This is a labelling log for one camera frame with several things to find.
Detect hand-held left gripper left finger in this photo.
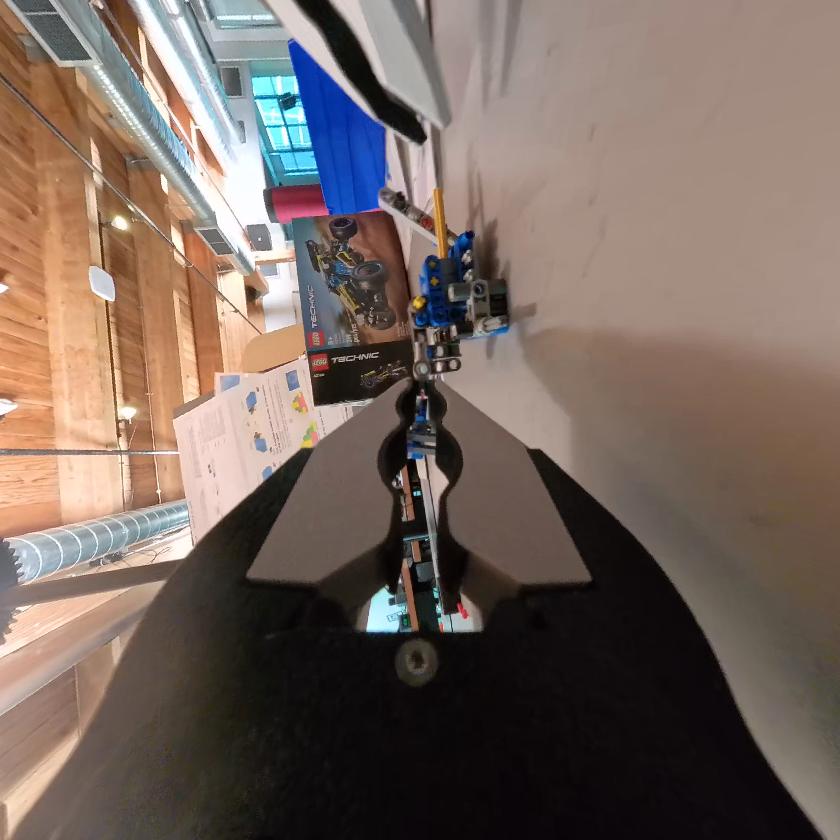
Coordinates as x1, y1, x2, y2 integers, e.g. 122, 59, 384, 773
245, 379, 422, 632

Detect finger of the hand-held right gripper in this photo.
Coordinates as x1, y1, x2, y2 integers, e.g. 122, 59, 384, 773
261, 0, 324, 42
298, 0, 454, 144

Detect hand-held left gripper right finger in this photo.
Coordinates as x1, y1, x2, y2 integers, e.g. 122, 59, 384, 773
423, 379, 593, 632

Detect blue grey lego car assembly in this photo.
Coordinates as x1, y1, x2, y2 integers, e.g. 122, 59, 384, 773
378, 187, 511, 376

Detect Lego instruction booklet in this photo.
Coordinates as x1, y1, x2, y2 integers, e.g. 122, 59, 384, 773
174, 364, 355, 546

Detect lego set box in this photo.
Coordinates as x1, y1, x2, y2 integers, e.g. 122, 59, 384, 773
290, 213, 416, 406

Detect blue plastic bag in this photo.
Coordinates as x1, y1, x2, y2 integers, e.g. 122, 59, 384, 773
287, 39, 388, 217

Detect ceiling window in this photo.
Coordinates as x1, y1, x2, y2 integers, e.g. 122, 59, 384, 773
251, 74, 317, 173

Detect brown cardboard flap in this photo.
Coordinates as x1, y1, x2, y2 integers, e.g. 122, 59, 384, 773
241, 323, 309, 374

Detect pink cylindrical bottle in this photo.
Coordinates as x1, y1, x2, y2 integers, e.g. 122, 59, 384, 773
264, 185, 326, 224

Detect black toothed round fixture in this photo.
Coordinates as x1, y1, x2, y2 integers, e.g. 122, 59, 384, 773
0, 538, 24, 644

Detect silver spiral ceiling duct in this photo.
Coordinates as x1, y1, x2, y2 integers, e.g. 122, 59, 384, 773
79, 0, 257, 275

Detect short silver spiral duct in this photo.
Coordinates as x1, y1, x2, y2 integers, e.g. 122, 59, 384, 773
3, 500, 191, 585

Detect large duct vent grille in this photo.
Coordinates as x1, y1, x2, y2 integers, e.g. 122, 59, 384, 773
5, 0, 101, 67

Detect small duct vent grille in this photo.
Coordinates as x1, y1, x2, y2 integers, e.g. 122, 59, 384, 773
193, 225, 236, 258

